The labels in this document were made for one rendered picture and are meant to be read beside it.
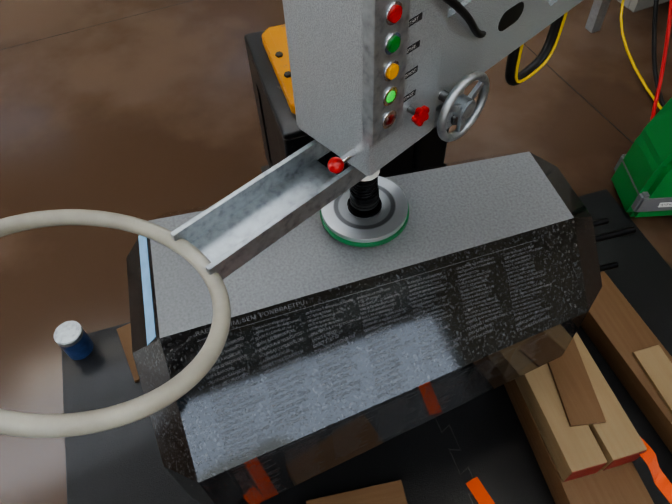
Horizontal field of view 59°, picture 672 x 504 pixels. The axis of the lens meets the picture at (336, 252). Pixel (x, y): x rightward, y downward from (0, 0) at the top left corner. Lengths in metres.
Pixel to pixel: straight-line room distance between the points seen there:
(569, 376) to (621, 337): 0.36
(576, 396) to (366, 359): 0.82
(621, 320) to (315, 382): 1.32
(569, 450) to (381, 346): 0.77
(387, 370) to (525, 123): 1.98
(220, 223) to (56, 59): 2.87
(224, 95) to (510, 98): 1.51
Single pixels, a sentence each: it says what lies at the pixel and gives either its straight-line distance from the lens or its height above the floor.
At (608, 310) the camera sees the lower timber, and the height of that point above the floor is 0.12.
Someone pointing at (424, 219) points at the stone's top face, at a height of 0.87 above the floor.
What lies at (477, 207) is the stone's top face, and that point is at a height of 0.87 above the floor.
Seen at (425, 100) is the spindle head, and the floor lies 1.27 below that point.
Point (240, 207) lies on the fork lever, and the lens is 1.20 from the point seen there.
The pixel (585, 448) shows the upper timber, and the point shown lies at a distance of 1.98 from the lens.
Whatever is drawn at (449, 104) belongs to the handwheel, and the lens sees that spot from 1.16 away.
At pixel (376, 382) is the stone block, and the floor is 0.69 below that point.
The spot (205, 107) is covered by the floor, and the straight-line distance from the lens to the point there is 3.28.
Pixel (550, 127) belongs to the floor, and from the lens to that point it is 3.18.
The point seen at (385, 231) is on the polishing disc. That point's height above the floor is 0.93.
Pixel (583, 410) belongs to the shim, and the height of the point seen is 0.25.
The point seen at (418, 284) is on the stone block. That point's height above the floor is 0.83.
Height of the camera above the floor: 2.01
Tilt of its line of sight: 53 degrees down
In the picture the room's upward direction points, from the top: 3 degrees counter-clockwise
